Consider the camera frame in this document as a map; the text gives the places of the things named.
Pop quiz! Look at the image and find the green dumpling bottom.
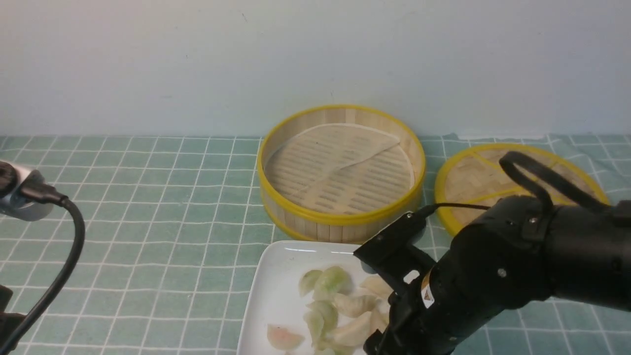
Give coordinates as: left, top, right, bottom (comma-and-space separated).
314, 339, 355, 355

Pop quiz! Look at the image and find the pale pink dumpling right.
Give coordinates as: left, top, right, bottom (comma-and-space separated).
370, 308, 389, 333

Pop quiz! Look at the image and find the pink dumpling upper left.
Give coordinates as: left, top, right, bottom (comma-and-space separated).
267, 325, 305, 351

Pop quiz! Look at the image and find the green dumpling top left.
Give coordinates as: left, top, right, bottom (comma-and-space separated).
298, 269, 323, 297

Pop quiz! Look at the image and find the white square plate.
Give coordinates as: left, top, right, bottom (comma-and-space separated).
237, 241, 369, 355

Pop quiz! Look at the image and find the black left camera cable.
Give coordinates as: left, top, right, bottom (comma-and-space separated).
0, 182, 86, 355

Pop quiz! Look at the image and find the white dumpling top right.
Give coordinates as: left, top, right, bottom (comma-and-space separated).
360, 275, 393, 300

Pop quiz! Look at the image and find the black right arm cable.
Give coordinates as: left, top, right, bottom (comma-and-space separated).
419, 151, 612, 217

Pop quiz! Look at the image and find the white steamer liner paper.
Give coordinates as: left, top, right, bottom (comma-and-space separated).
263, 123, 416, 215

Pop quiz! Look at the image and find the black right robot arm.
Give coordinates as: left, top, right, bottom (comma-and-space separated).
354, 196, 630, 355

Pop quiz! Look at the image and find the white dumpling lower centre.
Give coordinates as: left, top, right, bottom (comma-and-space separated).
330, 312, 375, 348

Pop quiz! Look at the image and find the green dumpling middle small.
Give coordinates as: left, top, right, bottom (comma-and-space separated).
303, 310, 324, 348

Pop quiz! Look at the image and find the bamboo steamer basket yellow rim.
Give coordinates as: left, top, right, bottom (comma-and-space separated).
256, 104, 426, 244

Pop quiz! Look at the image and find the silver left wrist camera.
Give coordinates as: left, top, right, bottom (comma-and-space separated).
0, 160, 53, 222

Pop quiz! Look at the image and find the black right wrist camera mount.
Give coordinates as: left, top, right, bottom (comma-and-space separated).
353, 211, 436, 296

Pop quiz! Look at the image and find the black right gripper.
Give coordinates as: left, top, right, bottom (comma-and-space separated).
364, 196, 558, 355

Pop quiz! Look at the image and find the large green dumpling top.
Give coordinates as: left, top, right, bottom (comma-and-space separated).
313, 266, 352, 301

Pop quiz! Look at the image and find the woven bamboo steamer lid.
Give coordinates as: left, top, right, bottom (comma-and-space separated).
434, 143, 609, 207

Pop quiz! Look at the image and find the green checkered tablecloth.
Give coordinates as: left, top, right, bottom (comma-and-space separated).
0, 135, 630, 355

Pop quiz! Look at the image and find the white dumpling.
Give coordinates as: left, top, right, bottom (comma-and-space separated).
330, 312, 375, 348
333, 293, 377, 319
360, 275, 393, 300

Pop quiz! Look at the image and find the green dumpling middle left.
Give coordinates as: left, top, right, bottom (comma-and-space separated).
307, 300, 339, 331

